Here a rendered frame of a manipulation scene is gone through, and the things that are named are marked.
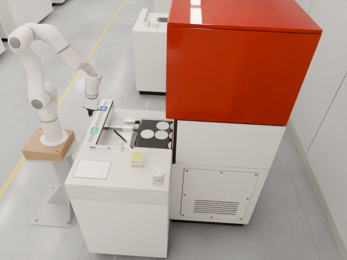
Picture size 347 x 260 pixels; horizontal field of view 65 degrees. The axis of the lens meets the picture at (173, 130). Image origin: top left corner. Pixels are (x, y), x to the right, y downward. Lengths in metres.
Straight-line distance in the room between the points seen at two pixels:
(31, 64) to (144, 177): 0.95
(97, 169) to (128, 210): 0.33
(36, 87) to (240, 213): 1.82
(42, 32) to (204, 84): 0.94
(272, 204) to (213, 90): 1.67
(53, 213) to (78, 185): 1.14
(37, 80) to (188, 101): 0.93
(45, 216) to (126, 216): 1.12
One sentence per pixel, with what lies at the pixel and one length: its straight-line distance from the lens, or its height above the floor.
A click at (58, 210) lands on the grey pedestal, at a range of 2.87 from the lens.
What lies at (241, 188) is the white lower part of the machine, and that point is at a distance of 2.21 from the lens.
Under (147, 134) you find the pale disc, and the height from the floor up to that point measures 0.90.
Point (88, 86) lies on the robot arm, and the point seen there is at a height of 1.36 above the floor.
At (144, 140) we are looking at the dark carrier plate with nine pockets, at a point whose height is 0.90.
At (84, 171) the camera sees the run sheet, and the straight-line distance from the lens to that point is 1.80.
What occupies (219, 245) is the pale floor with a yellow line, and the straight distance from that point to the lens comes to 2.59.
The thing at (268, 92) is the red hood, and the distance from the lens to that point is 1.63.
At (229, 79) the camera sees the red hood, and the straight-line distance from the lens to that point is 1.55.
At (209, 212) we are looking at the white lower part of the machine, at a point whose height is 0.21.
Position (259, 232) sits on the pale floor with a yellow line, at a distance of 2.74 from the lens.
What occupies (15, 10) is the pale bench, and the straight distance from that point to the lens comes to 6.30.
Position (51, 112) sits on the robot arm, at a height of 1.14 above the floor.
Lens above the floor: 2.29
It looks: 41 degrees down
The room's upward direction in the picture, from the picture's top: 2 degrees clockwise
